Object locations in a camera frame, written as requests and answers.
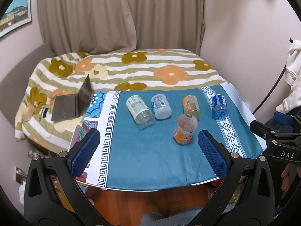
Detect orange green label cup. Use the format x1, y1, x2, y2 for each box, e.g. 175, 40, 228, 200
182, 95, 201, 121

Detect grey upholstered headboard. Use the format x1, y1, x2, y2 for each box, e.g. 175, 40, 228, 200
0, 43, 55, 126

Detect floral striped bed duvet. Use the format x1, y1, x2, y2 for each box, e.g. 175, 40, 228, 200
14, 49, 223, 153

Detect framed landscape picture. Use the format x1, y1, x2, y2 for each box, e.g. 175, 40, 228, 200
0, 0, 32, 38

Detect blue plastic cup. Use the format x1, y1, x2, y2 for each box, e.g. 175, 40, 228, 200
211, 94, 228, 120

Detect blue patterned tablecloth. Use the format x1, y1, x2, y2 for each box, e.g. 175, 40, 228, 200
78, 83, 266, 191

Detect black smartphone on bed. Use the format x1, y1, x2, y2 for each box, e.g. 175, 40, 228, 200
42, 108, 49, 118

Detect clear cup cream label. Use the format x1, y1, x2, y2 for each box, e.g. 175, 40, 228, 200
126, 95, 155, 130

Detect person's hand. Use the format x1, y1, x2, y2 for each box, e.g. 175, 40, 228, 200
281, 164, 299, 192

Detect open dark laptop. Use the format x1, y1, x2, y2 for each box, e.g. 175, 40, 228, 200
52, 75, 92, 122

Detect orange peach label cup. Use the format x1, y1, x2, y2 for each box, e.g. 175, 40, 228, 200
173, 114, 198, 145

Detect white hanging garment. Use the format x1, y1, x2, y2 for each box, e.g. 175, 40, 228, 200
276, 40, 301, 113

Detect beige curtain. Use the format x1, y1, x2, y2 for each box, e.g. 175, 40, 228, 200
37, 0, 204, 55

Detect translucent white blue label cup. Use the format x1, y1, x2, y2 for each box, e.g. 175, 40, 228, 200
150, 94, 172, 120

